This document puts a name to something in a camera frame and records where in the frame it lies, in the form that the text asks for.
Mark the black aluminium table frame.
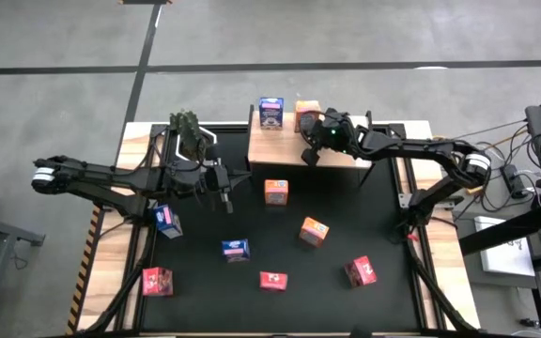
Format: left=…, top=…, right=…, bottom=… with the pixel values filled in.
left=70, top=121, right=481, bottom=338

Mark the blue Frosted Flakes cereal box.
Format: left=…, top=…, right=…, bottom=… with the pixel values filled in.
left=257, top=96, right=286, bottom=131
left=221, top=238, right=252, bottom=263
left=151, top=204, right=184, bottom=240

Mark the yellow black hazard tape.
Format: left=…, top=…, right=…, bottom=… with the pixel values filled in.
left=66, top=205, right=103, bottom=335

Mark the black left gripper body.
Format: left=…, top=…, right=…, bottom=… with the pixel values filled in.
left=199, top=161, right=235, bottom=196

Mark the red Froot Loops cereal box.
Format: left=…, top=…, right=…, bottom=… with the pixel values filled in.
left=343, top=254, right=379, bottom=289
left=141, top=267, right=175, bottom=298
left=258, top=270, right=289, bottom=293

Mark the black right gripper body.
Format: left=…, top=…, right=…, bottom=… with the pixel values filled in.
left=303, top=107, right=363, bottom=156

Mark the orange cereal box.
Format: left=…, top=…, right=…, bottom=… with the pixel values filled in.
left=263, top=178, right=290, bottom=207
left=298, top=216, right=331, bottom=248
left=293, top=99, right=323, bottom=134

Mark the wooden shelf with black legs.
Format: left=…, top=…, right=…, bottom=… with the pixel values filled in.
left=245, top=103, right=376, bottom=189

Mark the green cactus plant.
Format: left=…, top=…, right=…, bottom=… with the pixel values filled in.
left=169, top=109, right=206, bottom=159

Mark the yellow cable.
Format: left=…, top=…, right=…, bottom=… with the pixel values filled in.
left=494, top=127, right=531, bottom=147

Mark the black power brick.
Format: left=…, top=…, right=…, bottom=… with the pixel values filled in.
left=500, top=162, right=530, bottom=199

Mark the white board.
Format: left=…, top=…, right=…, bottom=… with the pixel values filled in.
left=473, top=214, right=537, bottom=278

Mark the black table mat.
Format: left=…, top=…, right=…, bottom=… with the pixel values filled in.
left=141, top=129, right=422, bottom=333

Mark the black beam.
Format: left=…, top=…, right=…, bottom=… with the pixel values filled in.
left=457, top=204, right=541, bottom=257

